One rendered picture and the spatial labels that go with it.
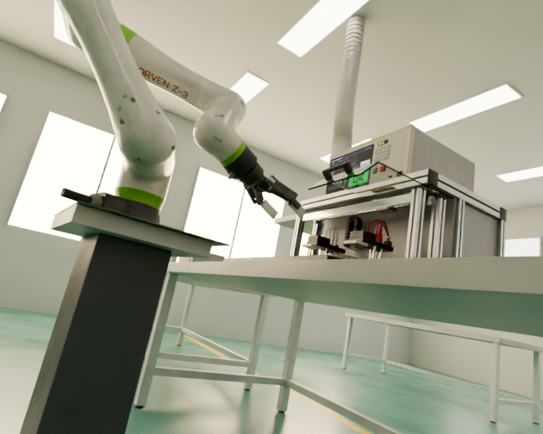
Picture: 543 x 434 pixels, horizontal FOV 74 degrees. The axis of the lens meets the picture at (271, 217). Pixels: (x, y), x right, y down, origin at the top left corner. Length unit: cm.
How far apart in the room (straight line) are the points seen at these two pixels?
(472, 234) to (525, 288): 82
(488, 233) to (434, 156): 33
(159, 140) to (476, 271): 65
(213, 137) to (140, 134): 22
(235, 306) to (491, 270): 579
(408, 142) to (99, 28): 98
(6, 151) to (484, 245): 545
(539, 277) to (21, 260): 547
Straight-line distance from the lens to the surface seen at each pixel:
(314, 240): 143
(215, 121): 100
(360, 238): 123
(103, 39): 97
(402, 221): 142
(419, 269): 67
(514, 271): 59
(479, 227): 142
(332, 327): 744
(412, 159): 135
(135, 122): 86
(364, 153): 151
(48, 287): 563
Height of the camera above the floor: 62
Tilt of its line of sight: 14 degrees up
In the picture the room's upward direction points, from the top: 11 degrees clockwise
